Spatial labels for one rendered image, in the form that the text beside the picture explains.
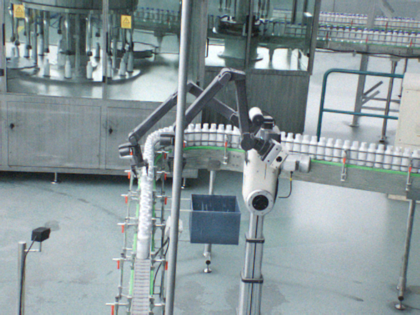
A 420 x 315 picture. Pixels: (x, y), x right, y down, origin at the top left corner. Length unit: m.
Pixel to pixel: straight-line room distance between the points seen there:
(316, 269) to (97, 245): 1.81
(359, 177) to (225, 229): 1.40
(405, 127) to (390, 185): 2.27
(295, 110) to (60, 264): 4.40
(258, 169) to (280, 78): 5.40
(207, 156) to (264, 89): 3.73
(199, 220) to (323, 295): 1.59
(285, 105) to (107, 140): 2.80
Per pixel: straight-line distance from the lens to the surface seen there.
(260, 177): 4.58
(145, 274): 4.13
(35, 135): 8.08
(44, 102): 7.98
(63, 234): 7.11
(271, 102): 9.95
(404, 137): 8.39
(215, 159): 6.28
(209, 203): 5.40
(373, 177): 6.15
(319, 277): 6.63
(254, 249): 4.81
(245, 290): 4.90
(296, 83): 9.95
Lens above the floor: 2.81
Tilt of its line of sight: 17 degrees down
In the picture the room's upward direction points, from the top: 4 degrees clockwise
